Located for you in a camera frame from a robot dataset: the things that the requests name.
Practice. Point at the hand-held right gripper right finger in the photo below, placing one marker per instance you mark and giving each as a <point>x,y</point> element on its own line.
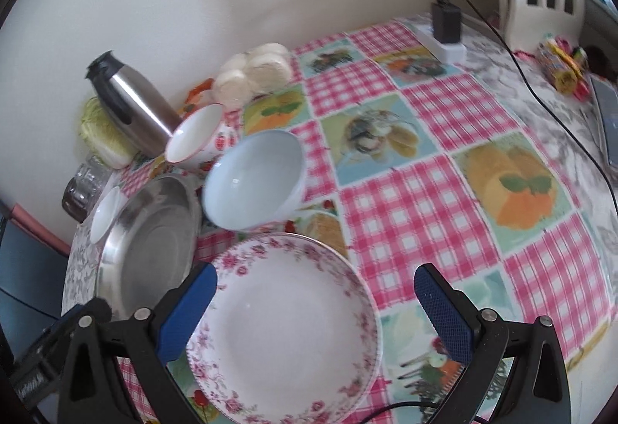
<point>444,313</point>

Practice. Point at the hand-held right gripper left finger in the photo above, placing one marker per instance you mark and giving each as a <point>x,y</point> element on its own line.
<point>188,308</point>

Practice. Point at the pink floral white plate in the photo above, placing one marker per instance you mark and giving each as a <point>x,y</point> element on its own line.
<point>289,332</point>

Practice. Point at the large white bowl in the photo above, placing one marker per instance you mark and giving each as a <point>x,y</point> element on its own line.
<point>251,182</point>

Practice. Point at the red-rimmed white bowl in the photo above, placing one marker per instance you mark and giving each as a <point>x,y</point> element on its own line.
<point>190,136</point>

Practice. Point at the dark blue panel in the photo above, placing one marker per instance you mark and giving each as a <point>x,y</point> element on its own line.
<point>24,269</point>

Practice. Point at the pink checkered tablecloth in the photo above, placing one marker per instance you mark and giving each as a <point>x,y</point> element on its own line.
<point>410,211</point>

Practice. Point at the small white bowl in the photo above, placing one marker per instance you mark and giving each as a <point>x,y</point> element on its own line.
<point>107,214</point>

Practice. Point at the pink edge strip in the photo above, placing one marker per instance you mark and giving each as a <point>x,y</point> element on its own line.
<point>34,218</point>

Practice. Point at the clear drinking glass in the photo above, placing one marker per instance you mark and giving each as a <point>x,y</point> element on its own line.
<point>91,170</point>

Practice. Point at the napa cabbage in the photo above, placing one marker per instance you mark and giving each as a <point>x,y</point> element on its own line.
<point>104,139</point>

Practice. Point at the stainless steel thermos jug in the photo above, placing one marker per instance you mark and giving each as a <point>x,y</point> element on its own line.
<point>130,105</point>

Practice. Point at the orange snack packet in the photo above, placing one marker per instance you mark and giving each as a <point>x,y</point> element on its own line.
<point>199,91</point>

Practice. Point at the white power strip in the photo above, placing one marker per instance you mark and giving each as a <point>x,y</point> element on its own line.
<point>451,52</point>

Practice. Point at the colourful candy packet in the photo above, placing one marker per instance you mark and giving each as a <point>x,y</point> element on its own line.
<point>562,66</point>

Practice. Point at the black charger adapter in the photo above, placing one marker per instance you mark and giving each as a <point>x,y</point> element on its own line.
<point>446,23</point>

